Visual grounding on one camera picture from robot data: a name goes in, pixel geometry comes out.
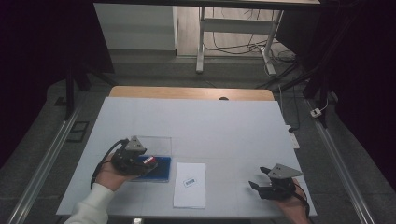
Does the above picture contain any wooden table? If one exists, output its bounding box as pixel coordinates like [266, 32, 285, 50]
[108, 85, 276, 102]

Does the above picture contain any white power strip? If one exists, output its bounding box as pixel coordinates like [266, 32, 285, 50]
[285, 124, 301, 150]

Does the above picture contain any person's right hand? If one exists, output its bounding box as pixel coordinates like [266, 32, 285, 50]
[272, 178, 313, 224]

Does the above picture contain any dark curtain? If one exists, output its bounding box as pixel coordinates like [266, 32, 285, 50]
[0, 0, 115, 169]
[276, 0, 396, 194]

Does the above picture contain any white power adapter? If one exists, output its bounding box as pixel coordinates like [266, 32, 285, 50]
[309, 99, 330, 119]

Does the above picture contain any tangle of floor cables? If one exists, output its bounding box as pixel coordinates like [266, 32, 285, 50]
[204, 7, 297, 78]

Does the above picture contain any black floor frame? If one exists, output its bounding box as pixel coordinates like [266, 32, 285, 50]
[65, 120, 91, 144]

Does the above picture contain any blue ink pad clear lid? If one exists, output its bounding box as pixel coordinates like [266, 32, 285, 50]
[127, 135, 173, 184]

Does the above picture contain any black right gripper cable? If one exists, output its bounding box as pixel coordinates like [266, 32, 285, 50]
[292, 182, 311, 218]

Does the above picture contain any white-legged desk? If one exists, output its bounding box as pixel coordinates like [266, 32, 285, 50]
[92, 0, 321, 76]

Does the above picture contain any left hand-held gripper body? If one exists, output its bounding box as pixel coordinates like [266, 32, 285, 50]
[110, 135, 151, 175]

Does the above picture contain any metal floor rail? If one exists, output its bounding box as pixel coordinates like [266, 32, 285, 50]
[7, 104, 82, 224]
[305, 98, 377, 224]

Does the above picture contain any white cabinet panel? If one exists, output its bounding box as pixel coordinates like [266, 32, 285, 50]
[93, 3, 178, 51]

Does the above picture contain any person's left hand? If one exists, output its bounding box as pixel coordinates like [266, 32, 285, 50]
[94, 153, 138, 192]

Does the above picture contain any white paper sheet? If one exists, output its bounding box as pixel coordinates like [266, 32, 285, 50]
[173, 161, 207, 210]

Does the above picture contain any white table cover board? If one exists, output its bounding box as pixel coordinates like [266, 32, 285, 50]
[55, 96, 318, 218]

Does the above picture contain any black metal stand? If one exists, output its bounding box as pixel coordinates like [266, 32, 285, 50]
[63, 60, 117, 121]
[256, 59, 332, 129]

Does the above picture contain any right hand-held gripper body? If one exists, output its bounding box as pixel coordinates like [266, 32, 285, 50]
[257, 162, 304, 201]

